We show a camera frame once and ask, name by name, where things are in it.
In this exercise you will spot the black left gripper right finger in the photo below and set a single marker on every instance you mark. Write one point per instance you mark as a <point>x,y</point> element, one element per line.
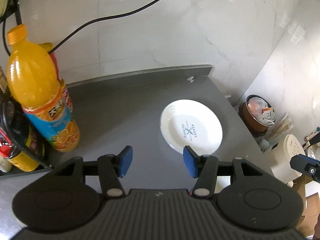
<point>244,194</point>

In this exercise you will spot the brown trash bin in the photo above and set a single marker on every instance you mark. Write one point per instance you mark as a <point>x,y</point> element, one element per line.
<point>257,114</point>

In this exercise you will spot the black kitchen shelf rack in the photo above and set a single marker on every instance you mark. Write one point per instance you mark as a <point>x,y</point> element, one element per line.
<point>21,144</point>

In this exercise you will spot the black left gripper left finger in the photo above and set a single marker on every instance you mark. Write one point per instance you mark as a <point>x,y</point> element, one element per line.
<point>70,195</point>

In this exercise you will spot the white rice cooker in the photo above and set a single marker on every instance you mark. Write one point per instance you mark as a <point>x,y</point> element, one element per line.
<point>280,156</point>

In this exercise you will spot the small white bakery plate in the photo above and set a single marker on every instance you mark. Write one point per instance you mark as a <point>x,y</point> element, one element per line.
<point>191,123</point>

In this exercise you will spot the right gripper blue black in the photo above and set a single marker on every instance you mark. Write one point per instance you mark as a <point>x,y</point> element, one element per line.
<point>306,166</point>

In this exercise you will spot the red labelled bottle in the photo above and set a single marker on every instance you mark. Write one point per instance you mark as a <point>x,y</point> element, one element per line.
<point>48,47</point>

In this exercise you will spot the small white clip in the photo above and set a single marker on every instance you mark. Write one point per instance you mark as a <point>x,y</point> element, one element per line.
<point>190,79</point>

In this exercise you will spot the orange juice bottle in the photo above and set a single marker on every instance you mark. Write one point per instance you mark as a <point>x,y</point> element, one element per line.
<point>33,82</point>

